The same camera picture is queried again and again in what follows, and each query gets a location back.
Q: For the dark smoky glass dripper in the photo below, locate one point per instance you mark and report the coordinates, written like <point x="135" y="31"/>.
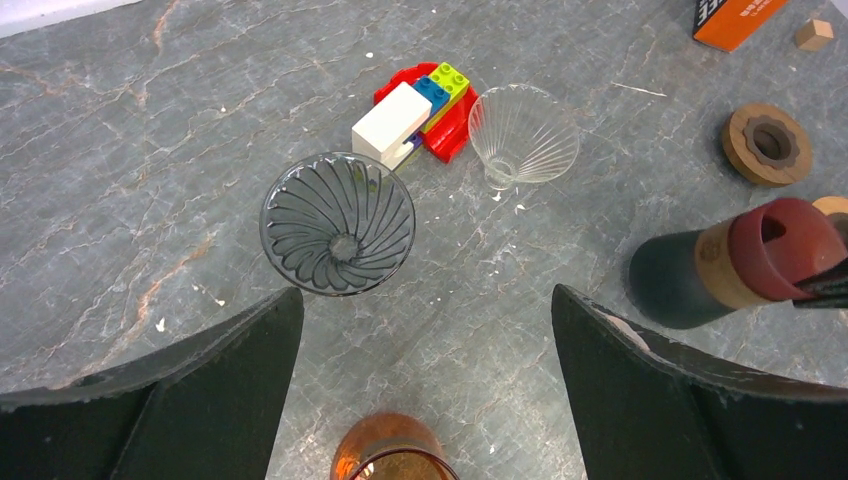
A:
<point x="337" y="224"/>

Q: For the white toy block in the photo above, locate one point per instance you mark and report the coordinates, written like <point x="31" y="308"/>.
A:
<point x="383" y="133"/>

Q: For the amber glass flask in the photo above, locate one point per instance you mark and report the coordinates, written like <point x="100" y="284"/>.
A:
<point x="390" y="445"/>

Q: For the blue toy brick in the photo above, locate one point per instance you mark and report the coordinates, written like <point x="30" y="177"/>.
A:
<point x="433" y="92"/>

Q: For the lime green toy brick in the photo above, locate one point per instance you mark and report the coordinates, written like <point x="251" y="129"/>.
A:
<point x="454" y="83"/>

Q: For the clear ribbed glass dripper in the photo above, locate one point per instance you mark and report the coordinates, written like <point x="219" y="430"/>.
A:
<point x="522" y="134"/>

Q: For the orange filter box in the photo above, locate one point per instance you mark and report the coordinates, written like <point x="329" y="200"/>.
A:
<point x="725" y="24"/>

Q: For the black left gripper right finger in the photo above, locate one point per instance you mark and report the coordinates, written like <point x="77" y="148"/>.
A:
<point x="648" y="407"/>

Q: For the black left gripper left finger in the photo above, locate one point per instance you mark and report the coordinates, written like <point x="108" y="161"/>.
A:
<point x="205" y="407"/>

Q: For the red toy block base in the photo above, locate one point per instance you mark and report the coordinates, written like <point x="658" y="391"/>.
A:
<point x="448" y="136"/>

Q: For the small wooden cube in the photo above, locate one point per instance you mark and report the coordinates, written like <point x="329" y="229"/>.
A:
<point x="814" y="35"/>

